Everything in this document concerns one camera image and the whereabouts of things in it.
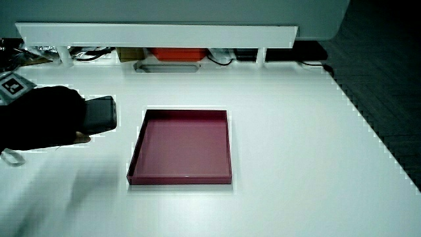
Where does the orange box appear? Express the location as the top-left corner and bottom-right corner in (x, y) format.
(150, 47), (209, 63)

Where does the dark grey battery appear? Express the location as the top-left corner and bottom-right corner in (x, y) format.
(80, 95), (118, 136)

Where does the maroon square tray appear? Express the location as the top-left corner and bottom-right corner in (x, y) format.
(126, 109), (233, 186)

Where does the bundle of black cables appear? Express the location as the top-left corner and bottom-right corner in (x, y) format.
(69, 47), (115, 63)

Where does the person's left hand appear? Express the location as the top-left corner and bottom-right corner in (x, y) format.
(0, 70), (92, 153)

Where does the white desk shelf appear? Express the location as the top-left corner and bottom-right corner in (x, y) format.
(14, 22), (299, 68)

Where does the black power cable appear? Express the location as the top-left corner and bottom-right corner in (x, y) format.
(297, 60), (335, 78)

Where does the clear plastic bag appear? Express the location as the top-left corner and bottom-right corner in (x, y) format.
(208, 48), (235, 63)

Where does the white desk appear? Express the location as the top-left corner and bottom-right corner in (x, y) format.
(0, 60), (421, 237)

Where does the brown cardboard box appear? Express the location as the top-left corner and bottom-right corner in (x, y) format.
(115, 47), (147, 63)

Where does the thin black cable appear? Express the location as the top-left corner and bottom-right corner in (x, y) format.
(206, 54), (235, 67)

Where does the small black box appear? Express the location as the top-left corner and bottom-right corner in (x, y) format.
(233, 48), (259, 63)

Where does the crumpled silver foil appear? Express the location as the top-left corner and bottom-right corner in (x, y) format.
(18, 45), (61, 61)

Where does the grey desk cable slot cover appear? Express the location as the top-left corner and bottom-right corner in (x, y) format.
(134, 62), (201, 74)

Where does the white loop strap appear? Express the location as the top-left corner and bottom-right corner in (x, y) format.
(0, 147), (27, 167)

